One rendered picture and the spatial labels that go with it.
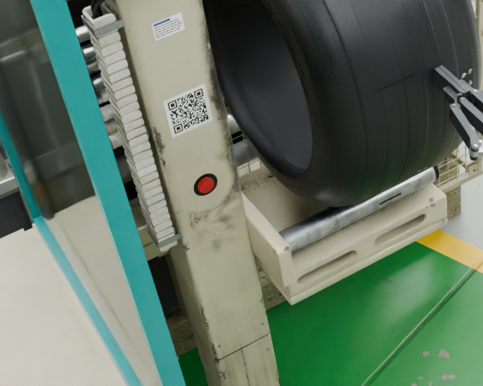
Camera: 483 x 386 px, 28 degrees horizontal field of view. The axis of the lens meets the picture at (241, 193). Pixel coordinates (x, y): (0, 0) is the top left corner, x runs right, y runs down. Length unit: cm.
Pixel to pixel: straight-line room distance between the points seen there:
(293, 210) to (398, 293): 96
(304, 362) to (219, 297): 91
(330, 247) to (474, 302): 111
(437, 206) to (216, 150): 47
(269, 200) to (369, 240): 28
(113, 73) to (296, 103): 60
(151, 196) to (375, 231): 44
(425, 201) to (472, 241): 115
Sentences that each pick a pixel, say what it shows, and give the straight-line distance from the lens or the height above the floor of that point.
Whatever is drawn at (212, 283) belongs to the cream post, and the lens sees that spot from 181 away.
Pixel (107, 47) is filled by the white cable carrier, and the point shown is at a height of 138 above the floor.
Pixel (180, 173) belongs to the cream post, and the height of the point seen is 111.
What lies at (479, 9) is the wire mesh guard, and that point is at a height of 84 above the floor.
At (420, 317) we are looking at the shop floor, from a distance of 280.
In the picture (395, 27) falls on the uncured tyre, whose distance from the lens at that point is 148.
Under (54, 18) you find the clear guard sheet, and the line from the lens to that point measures 59.
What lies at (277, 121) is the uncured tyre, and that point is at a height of 94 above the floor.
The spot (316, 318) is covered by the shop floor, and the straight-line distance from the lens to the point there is 282.
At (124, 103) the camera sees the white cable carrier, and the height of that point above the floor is 128.
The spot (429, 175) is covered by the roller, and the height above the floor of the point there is 91.
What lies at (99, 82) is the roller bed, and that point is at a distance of 195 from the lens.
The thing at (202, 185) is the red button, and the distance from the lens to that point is 165.
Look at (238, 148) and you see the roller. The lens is 195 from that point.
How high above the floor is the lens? 212
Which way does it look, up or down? 41 degrees down
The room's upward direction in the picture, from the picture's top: 12 degrees counter-clockwise
